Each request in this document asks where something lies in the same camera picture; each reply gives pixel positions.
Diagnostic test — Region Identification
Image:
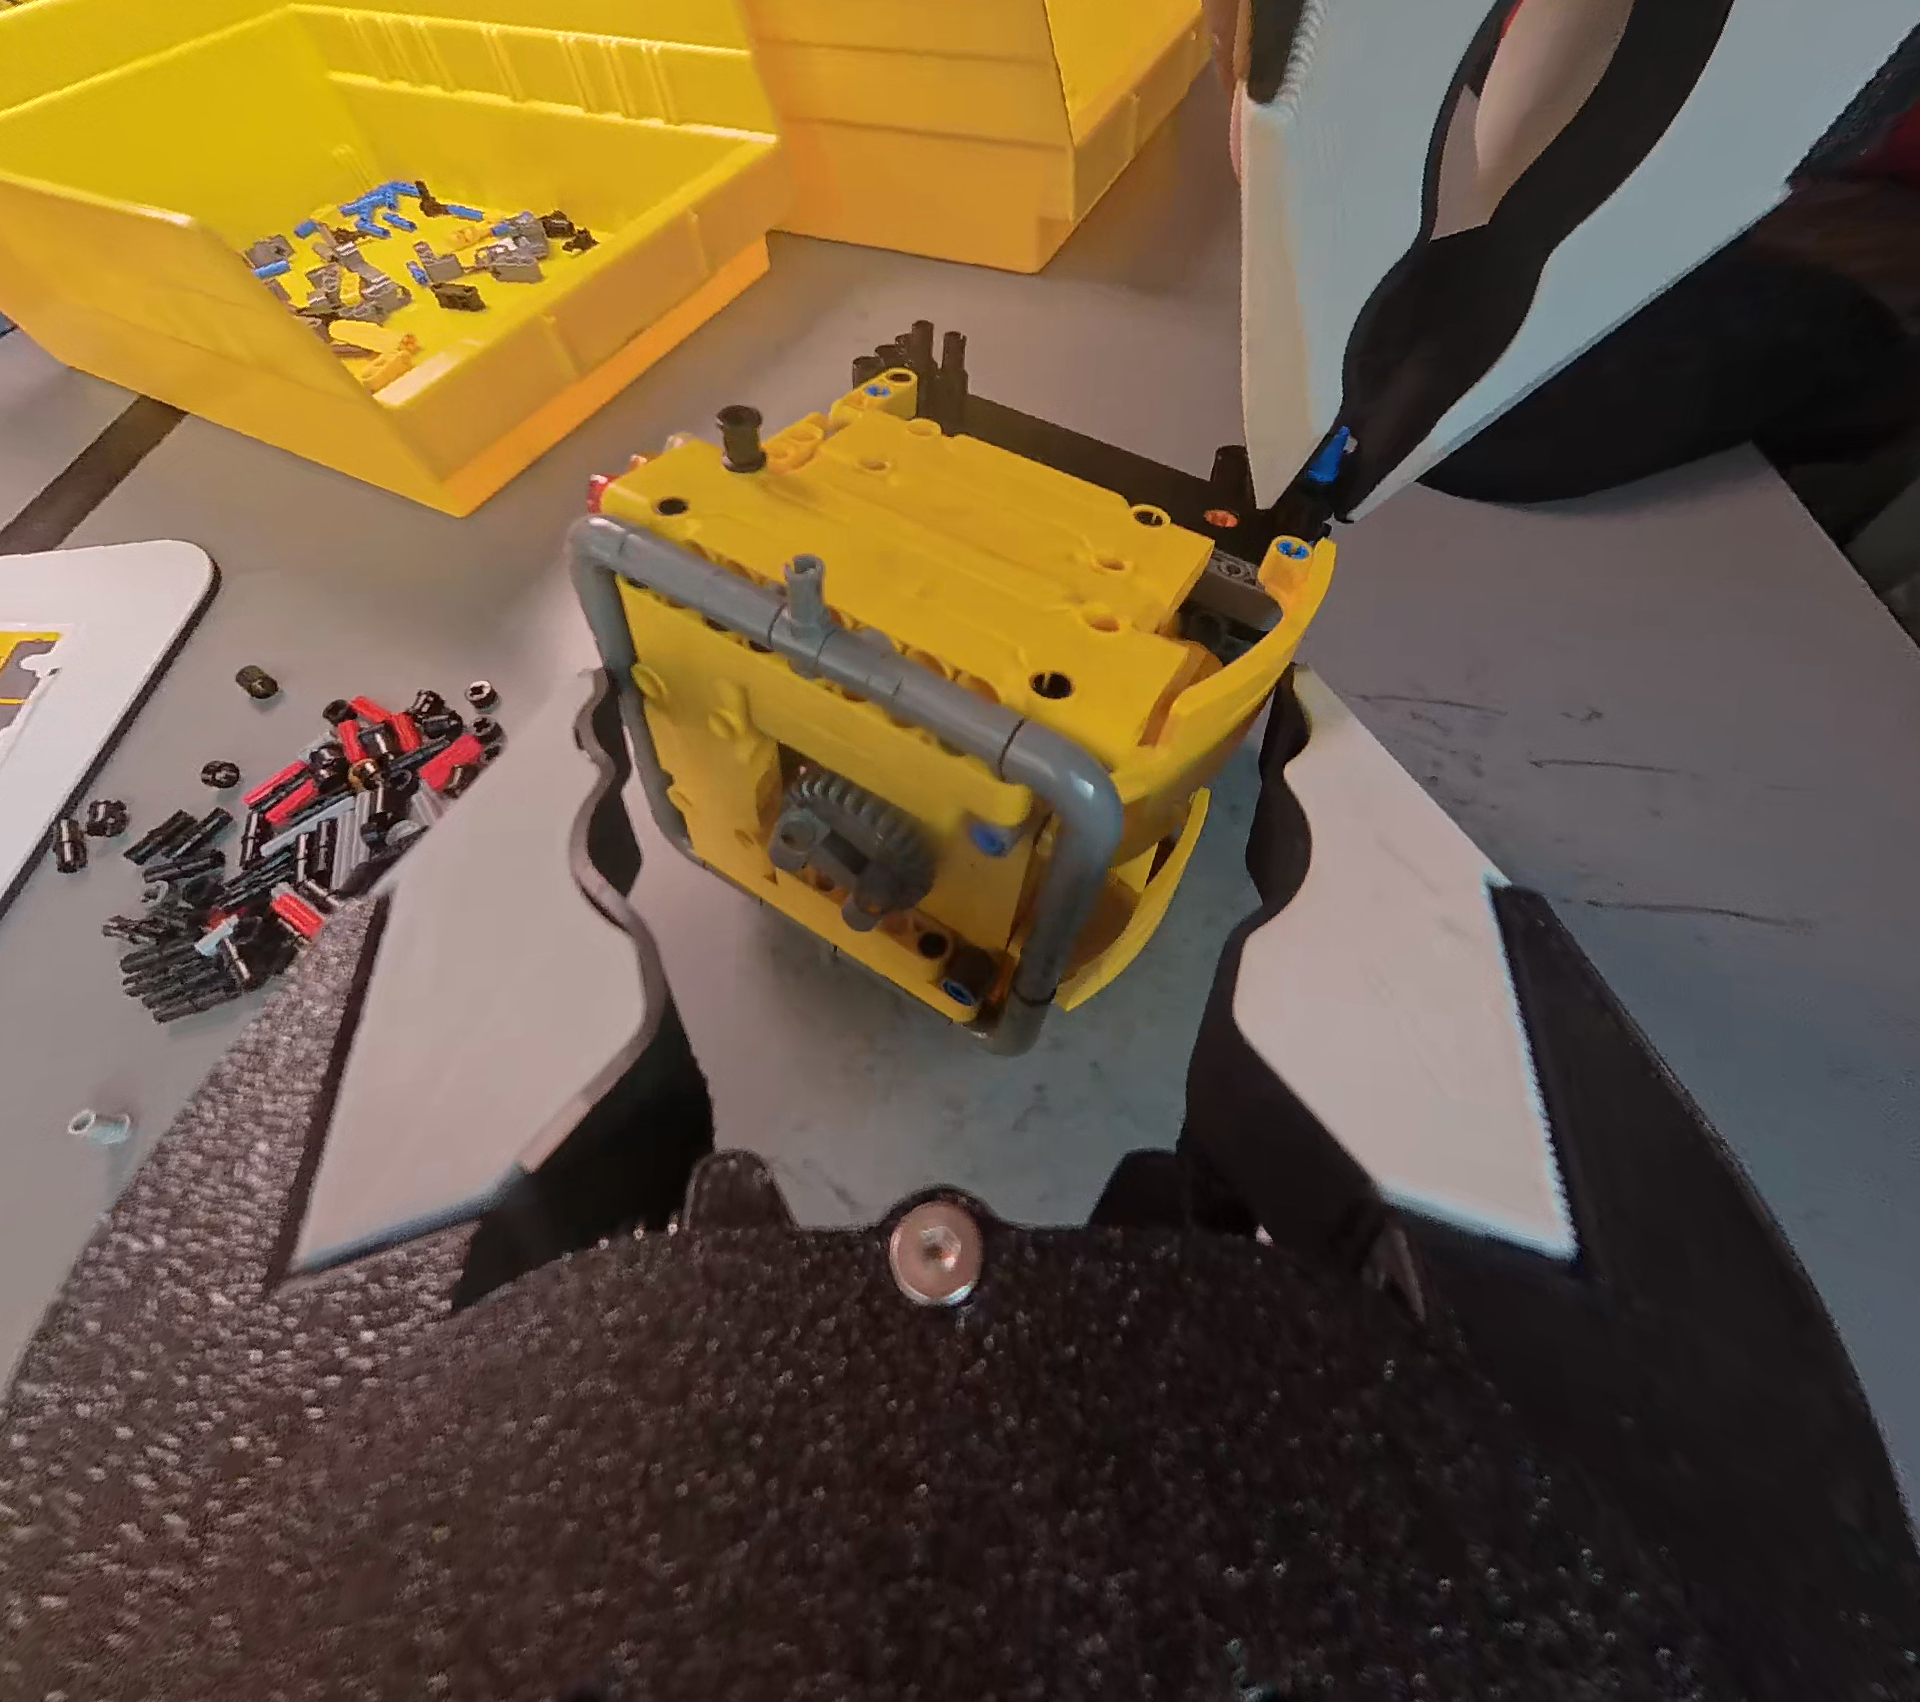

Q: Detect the person's right hand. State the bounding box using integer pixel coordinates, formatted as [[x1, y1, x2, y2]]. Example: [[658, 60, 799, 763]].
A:
[[1197, 0, 1254, 179]]

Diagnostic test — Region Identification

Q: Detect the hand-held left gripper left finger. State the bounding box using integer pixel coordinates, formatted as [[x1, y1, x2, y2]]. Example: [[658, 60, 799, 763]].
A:
[[276, 664, 708, 1276]]

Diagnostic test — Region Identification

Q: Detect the white book stand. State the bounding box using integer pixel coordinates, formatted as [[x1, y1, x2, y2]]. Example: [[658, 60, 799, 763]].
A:
[[0, 539, 223, 905]]

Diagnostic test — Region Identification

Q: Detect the yellow divided parts bin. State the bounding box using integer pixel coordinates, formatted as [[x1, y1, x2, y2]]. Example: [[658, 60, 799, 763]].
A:
[[0, 0, 793, 521]]

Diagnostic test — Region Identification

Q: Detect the yellow lego vehicle model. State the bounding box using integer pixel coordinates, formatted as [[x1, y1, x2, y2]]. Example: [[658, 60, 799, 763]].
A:
[[566, 325, 1343, 1061]]

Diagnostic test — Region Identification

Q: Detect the black lego connector assembly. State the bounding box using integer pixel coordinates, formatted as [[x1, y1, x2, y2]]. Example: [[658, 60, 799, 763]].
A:
[[1302, 425, 1363, 539]]

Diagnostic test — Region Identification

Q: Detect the pile of mixed lego parts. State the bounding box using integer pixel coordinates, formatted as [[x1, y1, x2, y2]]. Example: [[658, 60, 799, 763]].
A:
[[245, 177, 603, 365]]

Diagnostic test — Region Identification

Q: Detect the yellow plastic bin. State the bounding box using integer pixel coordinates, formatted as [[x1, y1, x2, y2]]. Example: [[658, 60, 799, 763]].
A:
[[727, 0, 1212, 277]]

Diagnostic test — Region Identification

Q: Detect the pile of small lego pins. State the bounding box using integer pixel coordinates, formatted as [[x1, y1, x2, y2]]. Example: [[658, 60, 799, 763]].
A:
[[53, 677, 513, 1027]]

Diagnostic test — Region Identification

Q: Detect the lego sticker sheet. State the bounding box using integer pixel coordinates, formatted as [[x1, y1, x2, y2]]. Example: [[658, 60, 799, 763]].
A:
[[0, 627, 73, 778]]

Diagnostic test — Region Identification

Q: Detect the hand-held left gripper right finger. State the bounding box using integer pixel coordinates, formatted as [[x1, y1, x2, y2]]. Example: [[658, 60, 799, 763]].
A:
[[1185, 664, 1581, 1271]]

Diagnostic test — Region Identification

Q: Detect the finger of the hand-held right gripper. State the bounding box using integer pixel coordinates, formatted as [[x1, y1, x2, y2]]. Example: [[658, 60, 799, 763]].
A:
[[1338, 0, 1920, 526], [1238, 0, 1638, 512]]

